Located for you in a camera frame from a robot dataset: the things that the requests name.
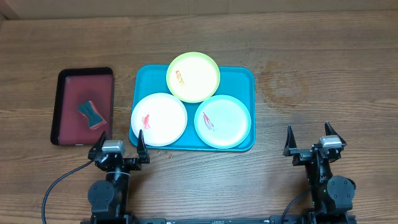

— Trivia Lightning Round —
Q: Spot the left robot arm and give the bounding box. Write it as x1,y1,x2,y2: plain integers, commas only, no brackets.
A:
88,131,150,223

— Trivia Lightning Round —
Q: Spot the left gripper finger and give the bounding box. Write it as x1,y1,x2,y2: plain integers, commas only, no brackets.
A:
89,131,106,153
137,129,148,159

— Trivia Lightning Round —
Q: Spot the white plate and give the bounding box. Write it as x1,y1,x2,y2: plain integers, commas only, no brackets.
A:
131,93,188,147

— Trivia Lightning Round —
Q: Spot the red and green sponge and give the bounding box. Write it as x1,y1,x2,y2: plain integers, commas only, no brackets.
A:
78,101,106,130

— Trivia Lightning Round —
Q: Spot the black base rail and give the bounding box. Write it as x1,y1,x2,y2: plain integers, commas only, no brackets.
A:
80,214,357,224

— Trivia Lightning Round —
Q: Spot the dark red black-rimmed tray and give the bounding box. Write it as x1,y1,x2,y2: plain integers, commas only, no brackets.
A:
50,67,114,146

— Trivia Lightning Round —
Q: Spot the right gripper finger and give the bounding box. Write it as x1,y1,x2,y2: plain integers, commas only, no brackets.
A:
325,122,346,145
284,124,297,151

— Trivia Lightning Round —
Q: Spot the yellow-green plate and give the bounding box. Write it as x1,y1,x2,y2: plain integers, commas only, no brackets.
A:
166,52,221,103

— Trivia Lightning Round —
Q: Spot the light blue plate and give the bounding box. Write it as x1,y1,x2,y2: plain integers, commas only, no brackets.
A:
193,95,252,149

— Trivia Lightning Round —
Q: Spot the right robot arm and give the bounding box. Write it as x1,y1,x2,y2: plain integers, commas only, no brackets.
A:
279,122,356,223

